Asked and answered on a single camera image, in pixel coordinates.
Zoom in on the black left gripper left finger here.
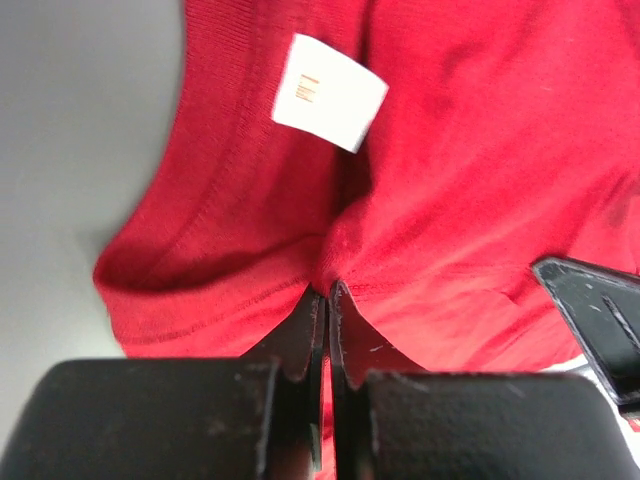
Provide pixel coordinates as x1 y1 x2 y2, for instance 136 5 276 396
1 290 326 479

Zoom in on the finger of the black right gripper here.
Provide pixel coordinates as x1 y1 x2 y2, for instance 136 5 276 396
532 257 639 406

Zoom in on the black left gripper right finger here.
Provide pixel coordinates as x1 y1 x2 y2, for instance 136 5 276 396
328 282 639 479

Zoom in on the dark red t-shirt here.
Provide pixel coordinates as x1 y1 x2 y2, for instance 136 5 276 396
92 0 640 480

